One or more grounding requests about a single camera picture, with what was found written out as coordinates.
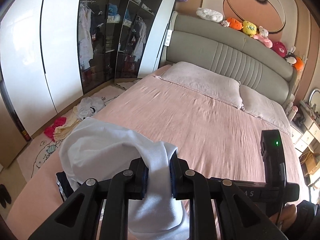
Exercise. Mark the round wall decoration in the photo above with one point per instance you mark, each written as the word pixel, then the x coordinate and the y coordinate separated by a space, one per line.
pixel 269 14

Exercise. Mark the pink kitty plush toy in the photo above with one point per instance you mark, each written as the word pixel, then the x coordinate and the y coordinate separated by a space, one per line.
pixel 262 36

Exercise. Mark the white shirt with navy trim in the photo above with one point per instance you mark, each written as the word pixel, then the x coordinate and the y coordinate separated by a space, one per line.
pixel 100 150

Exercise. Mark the left pink pillow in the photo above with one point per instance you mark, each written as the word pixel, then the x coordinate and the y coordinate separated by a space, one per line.
pixel 205 82

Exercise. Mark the black white penguin plush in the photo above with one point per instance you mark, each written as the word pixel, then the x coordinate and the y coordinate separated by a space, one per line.
pixel 290 58

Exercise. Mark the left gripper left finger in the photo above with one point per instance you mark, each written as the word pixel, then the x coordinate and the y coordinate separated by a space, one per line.
pixel 97 209

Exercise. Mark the red bear plush toy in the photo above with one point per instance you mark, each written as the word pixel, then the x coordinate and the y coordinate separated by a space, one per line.
pixel 279 48

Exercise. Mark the glass door wardrobe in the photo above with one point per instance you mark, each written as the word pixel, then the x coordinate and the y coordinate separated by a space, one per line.
pixel 120 39

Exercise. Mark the white dresser with drawers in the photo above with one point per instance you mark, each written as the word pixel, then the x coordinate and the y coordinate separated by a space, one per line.
pixel 305 129

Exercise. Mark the right pink pillow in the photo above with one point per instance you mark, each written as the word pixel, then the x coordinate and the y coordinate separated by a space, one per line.
pixel 264 108

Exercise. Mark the orange plush toy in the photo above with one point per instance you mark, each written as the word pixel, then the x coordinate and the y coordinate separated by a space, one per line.
pixel 234 24

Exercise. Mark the grey upholstered headboard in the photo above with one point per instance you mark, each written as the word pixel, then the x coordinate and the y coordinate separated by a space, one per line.
pixel 230 53

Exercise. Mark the white wardrobe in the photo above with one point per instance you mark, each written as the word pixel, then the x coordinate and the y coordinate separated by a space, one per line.
pixel 39 59

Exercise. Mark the yellow sponge plush toy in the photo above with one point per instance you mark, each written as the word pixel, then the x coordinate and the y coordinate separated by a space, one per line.
pixel 249 28

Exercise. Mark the white plush toy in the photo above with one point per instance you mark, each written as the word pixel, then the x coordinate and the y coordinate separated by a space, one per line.
pixel 209 15

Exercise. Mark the pink pillow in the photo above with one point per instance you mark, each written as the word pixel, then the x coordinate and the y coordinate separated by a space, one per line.
pixel 264 108
pixel 205 82

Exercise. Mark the cartoon floor rug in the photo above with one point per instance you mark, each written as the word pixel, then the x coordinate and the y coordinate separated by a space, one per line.
pixel 41 148

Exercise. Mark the white power strip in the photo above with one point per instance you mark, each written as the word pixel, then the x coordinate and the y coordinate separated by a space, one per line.
pixel 168 37

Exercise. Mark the right hand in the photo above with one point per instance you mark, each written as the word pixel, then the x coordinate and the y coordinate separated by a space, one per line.
pixel 286 218

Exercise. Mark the pink bed sheet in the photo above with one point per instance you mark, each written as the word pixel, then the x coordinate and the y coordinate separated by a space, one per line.
pixel 215 139

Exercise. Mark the pile of clothes on floor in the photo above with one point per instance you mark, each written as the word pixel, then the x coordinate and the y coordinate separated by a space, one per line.
pixel 63 126

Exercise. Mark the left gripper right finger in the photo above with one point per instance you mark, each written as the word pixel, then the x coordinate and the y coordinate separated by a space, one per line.
pixel 220 208

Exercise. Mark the cardboard box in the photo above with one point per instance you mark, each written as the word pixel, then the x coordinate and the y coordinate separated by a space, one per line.
pixel 309 162

